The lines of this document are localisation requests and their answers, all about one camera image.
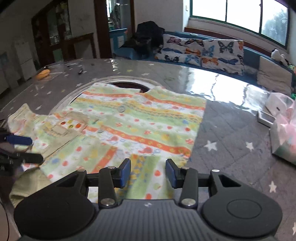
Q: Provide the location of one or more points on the black bag on sofa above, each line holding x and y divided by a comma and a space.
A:
149, 31

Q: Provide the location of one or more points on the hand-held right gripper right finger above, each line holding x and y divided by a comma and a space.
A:
170, 172

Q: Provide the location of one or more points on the white box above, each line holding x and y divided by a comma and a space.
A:
276, 104

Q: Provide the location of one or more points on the white plush toy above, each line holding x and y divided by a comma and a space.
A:
276, 53

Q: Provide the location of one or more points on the pink plastic bag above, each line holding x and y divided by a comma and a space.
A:
285, 139

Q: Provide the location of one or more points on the green-framed window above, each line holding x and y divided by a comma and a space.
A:
242, 14

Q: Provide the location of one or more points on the beige cushion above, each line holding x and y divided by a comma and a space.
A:
274, 74

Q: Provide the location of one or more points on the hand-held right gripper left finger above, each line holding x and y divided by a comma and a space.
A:
126, 172

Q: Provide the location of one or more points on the blue stool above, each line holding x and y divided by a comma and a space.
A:
126, 52

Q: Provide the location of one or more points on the white cabinet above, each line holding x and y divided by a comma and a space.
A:
24, 60

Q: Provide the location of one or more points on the dark wooden cabinet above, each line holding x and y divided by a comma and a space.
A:
57, 30

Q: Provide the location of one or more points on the striped floral children's shirt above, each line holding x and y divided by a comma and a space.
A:
138, 125

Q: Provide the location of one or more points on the blue sofa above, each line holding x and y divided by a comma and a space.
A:
251, 55

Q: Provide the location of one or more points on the yellow orange object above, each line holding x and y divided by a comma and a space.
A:
43, 74

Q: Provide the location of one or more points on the dark wooden door frame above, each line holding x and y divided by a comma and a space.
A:
101, 27

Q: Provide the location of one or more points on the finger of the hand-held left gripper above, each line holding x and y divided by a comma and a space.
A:
30, 158
19, 139

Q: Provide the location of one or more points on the butterfly pattern cushions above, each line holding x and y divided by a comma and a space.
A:
198, 49

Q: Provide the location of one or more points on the grey star-print tablecloth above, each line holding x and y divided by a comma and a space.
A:
222, 132

